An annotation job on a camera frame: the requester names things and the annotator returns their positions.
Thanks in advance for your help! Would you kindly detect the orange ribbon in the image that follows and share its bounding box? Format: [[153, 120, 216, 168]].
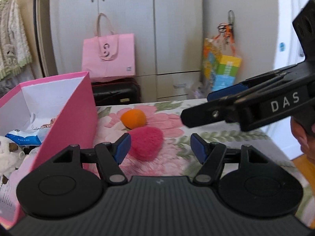
[[213, 23, 234, 45]]

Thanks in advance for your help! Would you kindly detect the pink plush heart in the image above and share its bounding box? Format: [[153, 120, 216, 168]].
[[127, 126, 164, 162]]

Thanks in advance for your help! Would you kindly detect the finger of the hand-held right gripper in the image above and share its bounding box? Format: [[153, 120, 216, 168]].
[[180, 95, 248, 129], [207, 64, 307, 102]]

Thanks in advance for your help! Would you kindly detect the cream green knit cardigan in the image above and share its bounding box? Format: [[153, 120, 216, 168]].
[[0, 0, 32, 79]]

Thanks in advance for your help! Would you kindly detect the white wardrobe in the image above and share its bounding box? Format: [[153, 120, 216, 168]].
[[49, 0, 205, 103]]

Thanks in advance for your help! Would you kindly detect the white door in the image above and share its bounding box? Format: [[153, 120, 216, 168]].
[[274, 0, 315, 160]]

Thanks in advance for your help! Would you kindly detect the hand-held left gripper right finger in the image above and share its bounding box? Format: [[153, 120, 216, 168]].
[[190, 133, 269, 185]]

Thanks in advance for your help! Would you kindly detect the pink cardboard box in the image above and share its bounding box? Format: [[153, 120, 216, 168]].
[[0, 71, 99, 227]]

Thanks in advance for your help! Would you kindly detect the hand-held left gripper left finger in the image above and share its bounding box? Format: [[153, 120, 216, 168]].
[[52, 133, 132, 186]]

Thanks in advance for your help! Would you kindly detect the person's right hand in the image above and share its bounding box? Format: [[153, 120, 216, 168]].
[[290, 117, 315, 159]]

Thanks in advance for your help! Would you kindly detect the colourful paper gift bag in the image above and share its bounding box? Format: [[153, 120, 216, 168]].
[[202, 38, 243, 92]]

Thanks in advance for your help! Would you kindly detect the white plush toy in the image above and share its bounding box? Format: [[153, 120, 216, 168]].
[[0, 136, 25, 185]]

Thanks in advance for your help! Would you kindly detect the white printed paper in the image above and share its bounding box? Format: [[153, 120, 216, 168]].
[[0, 172, 21, 223]]

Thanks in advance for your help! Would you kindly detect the pink tote bag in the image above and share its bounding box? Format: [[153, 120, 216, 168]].
[[82, 13, 136, 78]]

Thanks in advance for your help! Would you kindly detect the floral bed sheet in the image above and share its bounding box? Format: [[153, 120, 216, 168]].
[[95, 98, 308, 202]]

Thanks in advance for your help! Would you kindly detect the black suitcase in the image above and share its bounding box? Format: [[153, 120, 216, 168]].
[[91, 77, 142, 107]]

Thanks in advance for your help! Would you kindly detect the orange plush ball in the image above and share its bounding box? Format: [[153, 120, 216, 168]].
[[120, 109, 147, 129]]

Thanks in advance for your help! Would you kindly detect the blue white packet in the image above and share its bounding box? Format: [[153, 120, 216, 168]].
[[5, 128, 48, 146]]

